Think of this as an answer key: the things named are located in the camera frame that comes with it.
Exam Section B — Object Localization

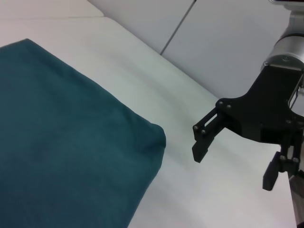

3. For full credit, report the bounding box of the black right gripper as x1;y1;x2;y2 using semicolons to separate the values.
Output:
191;62;304;191

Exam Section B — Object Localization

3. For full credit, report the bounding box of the blue t-shirt with FREE print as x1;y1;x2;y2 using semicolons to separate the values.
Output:
0;38;167;228

